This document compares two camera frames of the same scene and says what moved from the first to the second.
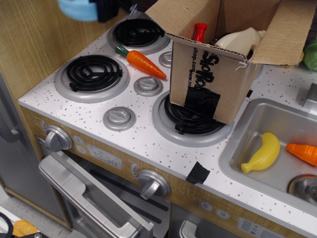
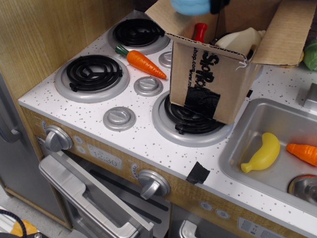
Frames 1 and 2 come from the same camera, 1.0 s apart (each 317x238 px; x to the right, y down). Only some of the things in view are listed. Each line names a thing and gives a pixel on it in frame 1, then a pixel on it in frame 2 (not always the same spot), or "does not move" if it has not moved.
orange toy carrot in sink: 307,153 does not move
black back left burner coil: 137,32 does not move
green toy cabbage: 310,55 does not move
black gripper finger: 108,10 -> 216,5
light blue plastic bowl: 79,10 -> 191,7
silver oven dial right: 152,183 does not move
